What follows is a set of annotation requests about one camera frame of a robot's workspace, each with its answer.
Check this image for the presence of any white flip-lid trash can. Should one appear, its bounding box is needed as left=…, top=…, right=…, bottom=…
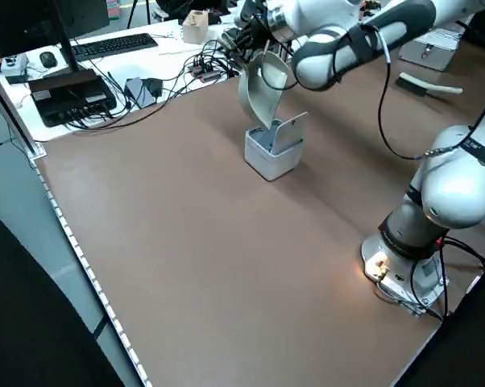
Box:
left=243, top=111, right=309, bottom=183

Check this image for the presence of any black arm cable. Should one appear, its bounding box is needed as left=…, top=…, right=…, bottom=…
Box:
left=373, top=24, right=443, bottom=161

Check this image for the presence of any grey power adapter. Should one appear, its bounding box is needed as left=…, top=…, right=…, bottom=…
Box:
left=124, top=77, right=158, bottom=109

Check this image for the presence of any black keyboard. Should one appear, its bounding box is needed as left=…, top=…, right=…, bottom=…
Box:
left=69, top=32, right=160, bottom=62

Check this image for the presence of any small white device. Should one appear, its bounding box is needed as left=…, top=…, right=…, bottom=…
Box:
left=0, top=54, right=30, bottom=85

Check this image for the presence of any black electronics box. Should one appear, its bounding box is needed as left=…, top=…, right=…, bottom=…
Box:
left=27, top=68, right=118, bottom=129

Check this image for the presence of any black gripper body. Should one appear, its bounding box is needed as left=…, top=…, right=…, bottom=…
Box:
left=242, top=0, right=274, bottom=40

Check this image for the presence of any black power adapter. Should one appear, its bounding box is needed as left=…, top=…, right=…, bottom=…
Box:
left=142, top=77, right=165, bottom=100

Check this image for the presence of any white brush with black bristles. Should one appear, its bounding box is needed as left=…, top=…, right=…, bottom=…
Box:
left=394, top=72, right=464, bottom=99

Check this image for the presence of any aluminium carrying case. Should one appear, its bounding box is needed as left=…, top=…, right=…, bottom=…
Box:
left=398, top=27, right=465, bottom=73

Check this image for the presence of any black computer monitor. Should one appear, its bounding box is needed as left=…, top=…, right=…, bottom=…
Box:
left=0, top=0, right=110, bottom=77

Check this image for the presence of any usb hub with plugs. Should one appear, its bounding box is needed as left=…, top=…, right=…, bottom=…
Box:
left=187, top=60, right=230, bottom=85

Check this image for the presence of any pale plastic dustpan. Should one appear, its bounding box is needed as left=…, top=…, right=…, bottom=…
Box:
left=237, top=38, right=291, bottom=131

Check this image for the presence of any small wooden box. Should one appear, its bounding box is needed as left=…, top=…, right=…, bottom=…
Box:
left=181, top=10, right=209, bottom=44

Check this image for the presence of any aluminium corner frame profile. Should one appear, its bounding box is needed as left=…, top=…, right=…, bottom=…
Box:
left=0, top=56, right=49, bottom=161

